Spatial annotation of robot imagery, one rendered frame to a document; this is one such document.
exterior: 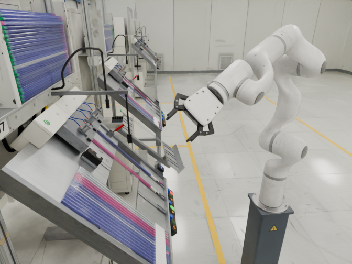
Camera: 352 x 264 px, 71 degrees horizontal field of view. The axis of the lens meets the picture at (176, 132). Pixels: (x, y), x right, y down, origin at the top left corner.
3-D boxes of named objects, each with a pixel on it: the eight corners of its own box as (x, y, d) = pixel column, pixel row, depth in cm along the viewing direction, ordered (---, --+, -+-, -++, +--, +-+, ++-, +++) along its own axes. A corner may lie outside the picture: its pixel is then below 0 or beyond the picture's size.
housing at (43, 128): (70, 114, 134) (88, 96, 131) (29, 160, 90) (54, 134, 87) (58, 103, 132) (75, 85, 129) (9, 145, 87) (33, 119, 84)
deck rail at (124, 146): (158, 183, 159) (165, 177, 158) (158, 185, 157) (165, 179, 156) (67, 106, 135) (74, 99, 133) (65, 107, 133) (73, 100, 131)
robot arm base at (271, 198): (277, 190, 149) (282, 163, 142) (295, 211, 132) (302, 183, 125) (246, 193, 147) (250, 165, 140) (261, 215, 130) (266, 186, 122)
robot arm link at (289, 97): (282, 162, 120) (253, 150, 132) (294, 154, 127) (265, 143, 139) (303, 54, 100) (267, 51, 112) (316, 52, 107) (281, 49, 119)
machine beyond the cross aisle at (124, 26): (159, 90, 649) (156, 9, 573) (160, 99, 574) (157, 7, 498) (106, 91, 639) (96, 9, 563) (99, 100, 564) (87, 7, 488)
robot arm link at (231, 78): (230, 107, 83) (209, 93, 87) (254, 84, 87) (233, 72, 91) (232, 91, 76) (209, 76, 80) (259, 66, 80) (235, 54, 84)
